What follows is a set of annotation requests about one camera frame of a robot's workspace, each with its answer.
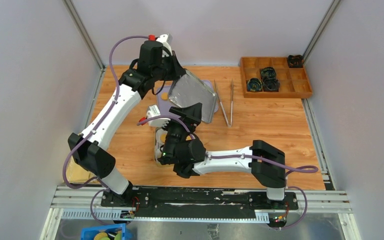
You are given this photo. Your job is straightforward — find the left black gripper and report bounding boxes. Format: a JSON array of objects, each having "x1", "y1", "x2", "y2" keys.
[{"x1": 152, "y1": 50, "x2": 185, "y2": 82}]

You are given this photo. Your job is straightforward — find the orange cookie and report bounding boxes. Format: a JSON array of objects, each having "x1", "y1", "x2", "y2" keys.
[
  {"x1": 161, "y1": 92, "x2": 169, "y2": 101},
  {"x1": 160, "y1": 135, "x2": 166, "y2": 143}
]

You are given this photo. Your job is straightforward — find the metal tongs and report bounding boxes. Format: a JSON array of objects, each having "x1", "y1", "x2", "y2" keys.
[{"x1": 213, "y1": 78, "x2": 235, "y2": 128}]

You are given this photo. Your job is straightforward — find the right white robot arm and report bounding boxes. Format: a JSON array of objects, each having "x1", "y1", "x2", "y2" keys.
[{"x1": 146, "y1": 102, "x2": 286, "y2": 209}]

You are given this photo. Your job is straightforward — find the gold cookie tin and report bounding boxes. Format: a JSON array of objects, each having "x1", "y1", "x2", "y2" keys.
[{"x1": 154, "y1": 127, "x2": 167, "y2": 167}]

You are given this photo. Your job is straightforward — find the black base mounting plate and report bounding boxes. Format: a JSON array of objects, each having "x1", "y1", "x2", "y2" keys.
[{"x1": 100, "y1": 186, "x2": 299, "y2": 220}]

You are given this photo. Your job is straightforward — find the wooden compartment organizer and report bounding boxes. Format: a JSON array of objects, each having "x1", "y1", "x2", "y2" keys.
[{"x1": 239, "y1": 56, "x2": 313, "y2": 99}]

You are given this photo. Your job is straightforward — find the blue plastic bin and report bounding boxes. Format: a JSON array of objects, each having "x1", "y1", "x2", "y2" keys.
[{"x1": 80, "y1": 223, "x2": 134, "y2": 240}]

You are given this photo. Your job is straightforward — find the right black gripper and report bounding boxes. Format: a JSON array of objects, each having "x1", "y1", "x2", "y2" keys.
[{"x1": 159, "y1": 102, "x2": 203, "y2": 162}]

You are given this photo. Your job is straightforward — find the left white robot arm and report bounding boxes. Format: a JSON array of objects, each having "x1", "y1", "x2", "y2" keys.
[{"x1": 62, "y1": 33, "x2": 186, "y2": 207}]

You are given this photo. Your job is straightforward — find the silver tin lid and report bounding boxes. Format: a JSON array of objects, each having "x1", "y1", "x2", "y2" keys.
[{"x1": 168, "y1": 70, "x2": 217, "y2": 124}]

